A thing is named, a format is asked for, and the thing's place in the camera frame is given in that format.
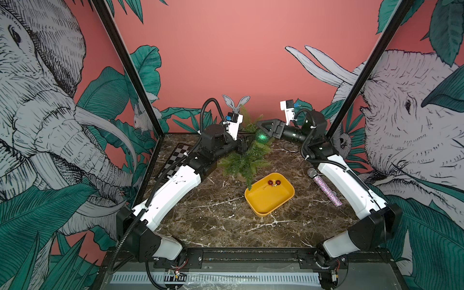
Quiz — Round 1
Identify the green glitter ball ornament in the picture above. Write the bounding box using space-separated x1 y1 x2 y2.
256 132 269 144

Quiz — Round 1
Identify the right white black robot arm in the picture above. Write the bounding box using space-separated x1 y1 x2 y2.
256 110 403 269

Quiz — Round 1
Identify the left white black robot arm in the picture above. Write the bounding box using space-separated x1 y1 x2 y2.
107 95 252 274

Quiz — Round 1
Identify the small green christmas tree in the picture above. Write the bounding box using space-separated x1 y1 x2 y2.
218 107 274 190

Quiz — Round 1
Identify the black white chessboard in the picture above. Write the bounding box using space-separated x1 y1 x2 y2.
155 143 193 182

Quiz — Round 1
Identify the pink glitter microphone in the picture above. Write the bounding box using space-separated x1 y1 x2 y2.
307 167 343 207

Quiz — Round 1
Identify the yellow plastic tray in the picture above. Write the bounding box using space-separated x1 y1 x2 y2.
244 172 295 217

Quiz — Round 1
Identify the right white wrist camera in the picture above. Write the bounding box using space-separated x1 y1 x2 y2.
280 100 300 126

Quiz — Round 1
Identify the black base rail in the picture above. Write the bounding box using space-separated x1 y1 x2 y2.
103 247 394 271

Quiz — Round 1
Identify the white slotted cable duct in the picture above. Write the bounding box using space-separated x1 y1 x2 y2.
109 271 322 286

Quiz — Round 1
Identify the right black frame post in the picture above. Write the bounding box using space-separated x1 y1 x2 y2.
326 0 414 139

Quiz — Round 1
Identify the black frame post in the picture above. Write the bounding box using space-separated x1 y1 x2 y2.
326 0 414 139
90 0 166 138

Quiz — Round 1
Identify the left black frame post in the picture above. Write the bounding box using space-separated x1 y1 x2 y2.
90 0 166 138

